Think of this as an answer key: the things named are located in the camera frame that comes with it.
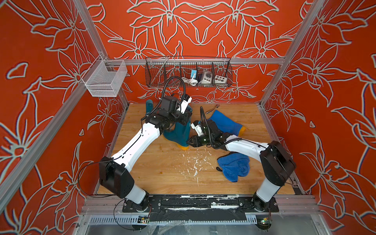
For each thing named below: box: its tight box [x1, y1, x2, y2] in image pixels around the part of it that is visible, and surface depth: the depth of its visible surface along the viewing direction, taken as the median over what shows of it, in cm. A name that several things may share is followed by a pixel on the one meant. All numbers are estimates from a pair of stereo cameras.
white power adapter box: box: [200, 70, 213, 85], surface depth 93 cm
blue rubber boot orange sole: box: [207, 109, 247, 137], surface depth 109 cm
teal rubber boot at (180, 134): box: [163, 105, 193, 151], surface depth 85 cm
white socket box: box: [214, 74, 228, 84], surface depth 96 cm
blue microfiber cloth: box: [216, 151, 251, 183], surface depth 83 cm
